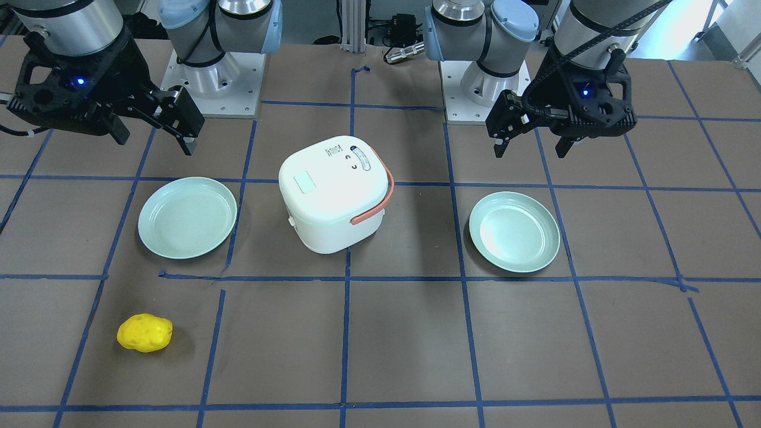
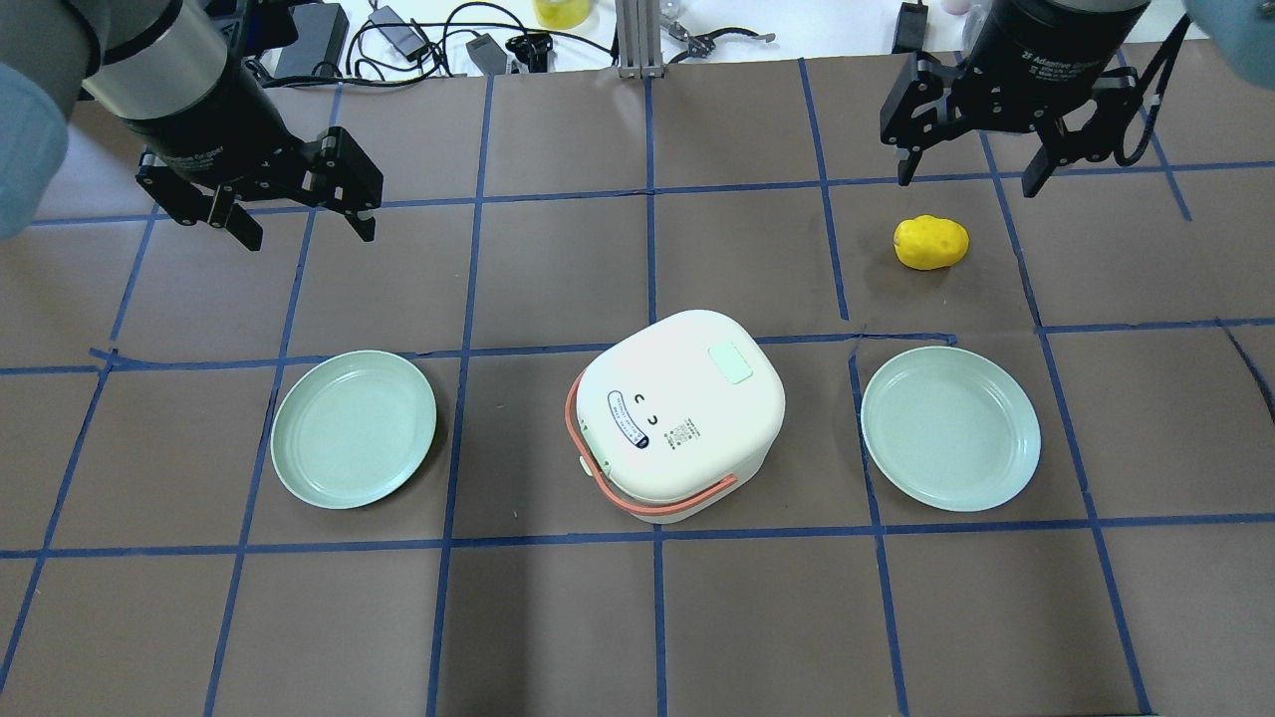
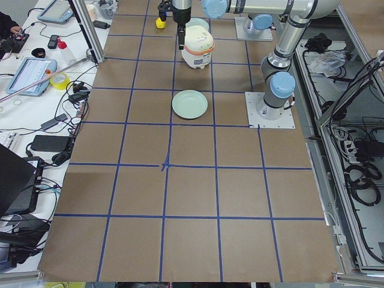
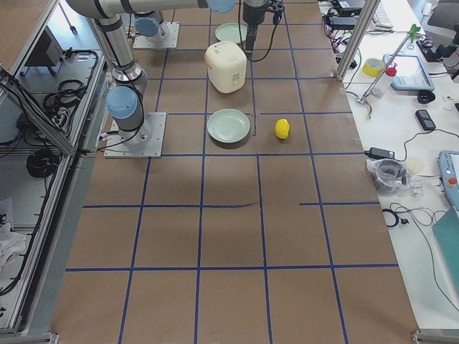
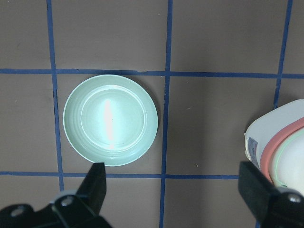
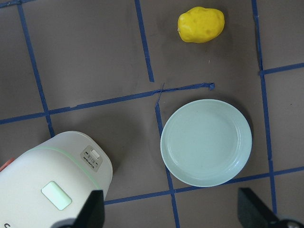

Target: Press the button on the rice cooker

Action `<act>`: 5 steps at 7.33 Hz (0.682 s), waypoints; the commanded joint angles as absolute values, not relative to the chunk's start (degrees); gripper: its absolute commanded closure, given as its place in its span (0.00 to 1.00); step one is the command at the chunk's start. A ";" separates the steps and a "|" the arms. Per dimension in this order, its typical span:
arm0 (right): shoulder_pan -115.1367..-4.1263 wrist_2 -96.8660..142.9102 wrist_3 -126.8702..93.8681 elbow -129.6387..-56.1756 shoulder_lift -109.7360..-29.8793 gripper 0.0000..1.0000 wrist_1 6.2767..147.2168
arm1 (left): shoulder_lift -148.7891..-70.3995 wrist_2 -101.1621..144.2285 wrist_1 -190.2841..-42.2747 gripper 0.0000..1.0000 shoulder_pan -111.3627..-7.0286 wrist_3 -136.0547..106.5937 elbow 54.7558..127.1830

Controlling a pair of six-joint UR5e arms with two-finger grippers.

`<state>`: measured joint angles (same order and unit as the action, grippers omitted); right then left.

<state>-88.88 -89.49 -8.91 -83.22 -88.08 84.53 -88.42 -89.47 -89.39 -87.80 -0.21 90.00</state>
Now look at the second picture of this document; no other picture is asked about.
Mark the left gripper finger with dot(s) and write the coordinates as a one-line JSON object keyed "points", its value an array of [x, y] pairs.
{"points": [[331, 172], [188, 203]]}

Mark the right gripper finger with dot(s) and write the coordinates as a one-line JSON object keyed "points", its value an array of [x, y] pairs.
{"points": [[1118, 102], [928, 103]]}

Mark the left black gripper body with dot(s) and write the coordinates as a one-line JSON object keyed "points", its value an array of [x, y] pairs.
{"points": [[204, 124]]}

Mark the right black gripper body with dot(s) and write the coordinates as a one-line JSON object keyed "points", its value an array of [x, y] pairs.
{"points": [[1048, 70]]}

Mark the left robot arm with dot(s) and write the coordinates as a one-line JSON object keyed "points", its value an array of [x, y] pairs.
{"points": [[51, 53]]}

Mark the white rice cooker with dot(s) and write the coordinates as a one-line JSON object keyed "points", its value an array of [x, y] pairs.
{"points": [[676, 417]]}

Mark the yellow potato toy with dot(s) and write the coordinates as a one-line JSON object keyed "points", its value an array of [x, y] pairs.
{"points": [[930, 243]]}

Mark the black power adapter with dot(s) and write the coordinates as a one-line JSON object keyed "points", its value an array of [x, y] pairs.
{"points": [[321, 30]]}

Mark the small grey adapter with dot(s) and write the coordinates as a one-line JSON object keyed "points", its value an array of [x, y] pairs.
{"points": [[487, 56]]}

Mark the black metal pliers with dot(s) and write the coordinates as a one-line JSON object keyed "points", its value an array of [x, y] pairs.
{"points": [[701, 46]]}

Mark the left green plate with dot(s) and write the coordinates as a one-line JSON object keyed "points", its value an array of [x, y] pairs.
{"points": [[353, 429]]}

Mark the green plate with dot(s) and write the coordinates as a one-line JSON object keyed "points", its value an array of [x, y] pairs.
{"points": [[951, 429], [353, 429]]}

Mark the yellow cup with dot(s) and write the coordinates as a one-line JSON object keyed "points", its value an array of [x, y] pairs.
{"points": [[561, 15]]}

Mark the right green plate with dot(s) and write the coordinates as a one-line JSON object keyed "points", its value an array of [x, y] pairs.
{"points": [[951, 429]]}

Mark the aluminium frame post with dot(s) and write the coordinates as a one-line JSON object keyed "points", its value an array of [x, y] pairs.
{"points": [[637, 32]]}

